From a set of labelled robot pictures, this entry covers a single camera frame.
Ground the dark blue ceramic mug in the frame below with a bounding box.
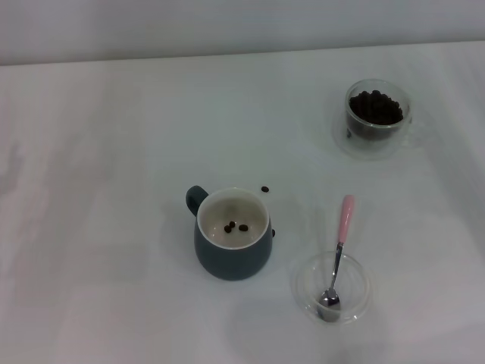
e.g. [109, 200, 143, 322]
[185, 184, 274, 282]

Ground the pink handled metal spoon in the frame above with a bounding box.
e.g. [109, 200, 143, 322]
[317, 194, 356, 310]

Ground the coffee bean pile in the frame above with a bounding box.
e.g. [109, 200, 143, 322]
[348, 89, 405, 140]

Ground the clear glass saucer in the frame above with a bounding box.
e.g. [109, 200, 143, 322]
[332, 109, 416, 161]

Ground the small clear glass dish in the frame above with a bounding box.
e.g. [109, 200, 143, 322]
[290, 249, 374, 324]

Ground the clear glass cup with handle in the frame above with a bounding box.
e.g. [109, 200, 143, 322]
[344, 78, 424, 149]

